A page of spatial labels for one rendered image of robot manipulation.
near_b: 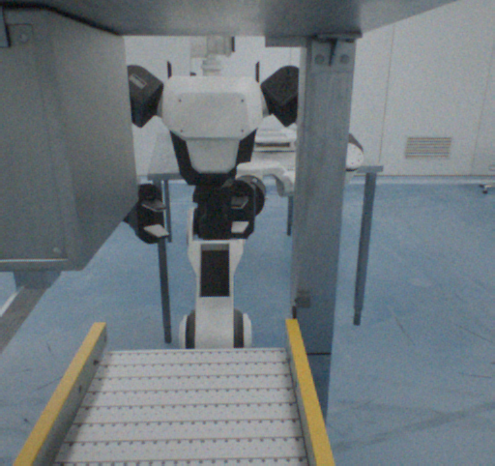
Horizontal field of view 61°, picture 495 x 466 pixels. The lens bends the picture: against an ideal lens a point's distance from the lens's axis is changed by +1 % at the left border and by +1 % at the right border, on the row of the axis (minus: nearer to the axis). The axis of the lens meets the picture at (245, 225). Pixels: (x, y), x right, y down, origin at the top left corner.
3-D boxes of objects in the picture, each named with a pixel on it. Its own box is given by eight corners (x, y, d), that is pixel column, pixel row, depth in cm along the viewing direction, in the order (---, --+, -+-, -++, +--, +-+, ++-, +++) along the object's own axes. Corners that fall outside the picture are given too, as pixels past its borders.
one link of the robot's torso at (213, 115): (168, 172, 146) (160, 61, 135) (265, 171, 147) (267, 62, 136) (153, 193, 118) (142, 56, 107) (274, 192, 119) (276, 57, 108)
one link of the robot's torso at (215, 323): (187, 364, 124) (190, 217, 141) (247, 362, 124) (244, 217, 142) (180, 359, 110) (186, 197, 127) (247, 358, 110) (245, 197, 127)
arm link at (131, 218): (169, 181, 84) (147, 170, 94) (122, 187, 79) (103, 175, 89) (173, 239, 88) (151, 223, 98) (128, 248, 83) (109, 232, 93)
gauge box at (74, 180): (58, 201, 56) (33, 36, 49) (139, 200, 56) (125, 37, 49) (-46, 274, 35) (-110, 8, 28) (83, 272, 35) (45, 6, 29)
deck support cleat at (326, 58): (309, 72, 51) (311, 37, 50) (350, 72, 51) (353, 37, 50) (315, 72, 47) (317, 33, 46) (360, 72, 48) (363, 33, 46)
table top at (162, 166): (158, 136, 324) (158, 132, 323) (296, 134, 341) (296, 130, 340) (147, 181, 184) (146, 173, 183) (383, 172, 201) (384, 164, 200)
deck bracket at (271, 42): (263, 48, 53) (264, 9, 52) (303, 48, 53) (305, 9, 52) (265, 46, 50) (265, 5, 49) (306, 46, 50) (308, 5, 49)
